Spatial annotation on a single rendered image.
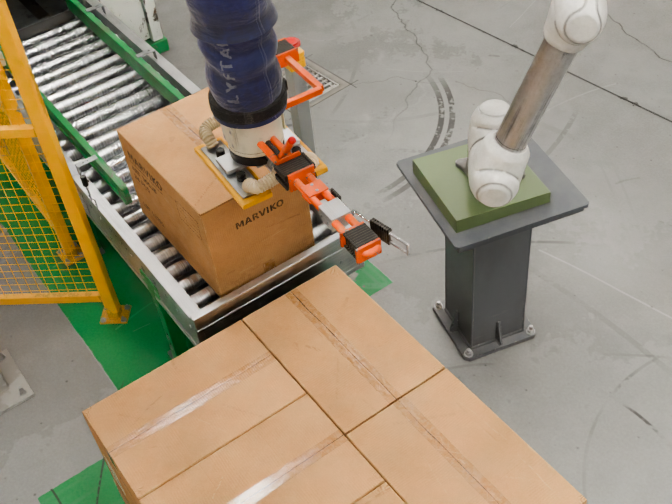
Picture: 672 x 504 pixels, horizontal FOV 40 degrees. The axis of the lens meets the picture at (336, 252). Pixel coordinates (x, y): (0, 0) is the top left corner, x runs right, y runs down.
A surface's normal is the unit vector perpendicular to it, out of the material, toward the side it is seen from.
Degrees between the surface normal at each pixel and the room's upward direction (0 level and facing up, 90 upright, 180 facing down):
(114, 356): 0
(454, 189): 2
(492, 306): 90
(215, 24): 101
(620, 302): 0
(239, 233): 90
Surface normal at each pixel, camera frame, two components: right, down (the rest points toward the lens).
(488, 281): 0.36, 0.64
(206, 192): -0.08, -0.71
